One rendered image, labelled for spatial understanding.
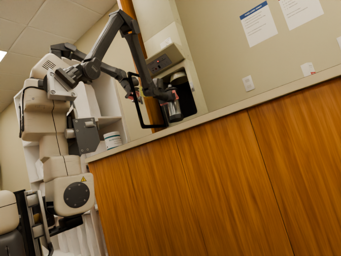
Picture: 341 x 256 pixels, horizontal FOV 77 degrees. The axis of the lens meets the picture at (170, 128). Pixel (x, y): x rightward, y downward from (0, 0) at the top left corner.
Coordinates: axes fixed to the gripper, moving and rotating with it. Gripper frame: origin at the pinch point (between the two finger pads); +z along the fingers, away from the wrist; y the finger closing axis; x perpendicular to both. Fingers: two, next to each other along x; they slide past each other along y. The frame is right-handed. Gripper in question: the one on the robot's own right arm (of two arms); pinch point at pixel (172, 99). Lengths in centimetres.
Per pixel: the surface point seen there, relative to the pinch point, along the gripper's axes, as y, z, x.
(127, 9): 21, -7, -89
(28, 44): 189, -11, -150
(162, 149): 5.9, -14.5, 34.9
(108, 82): 109, 44, -76
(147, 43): 12, 0, -53
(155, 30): 2, -1, -59
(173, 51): -11.9, -5.6, -31.1
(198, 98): -15.8, 8.2, 3.1
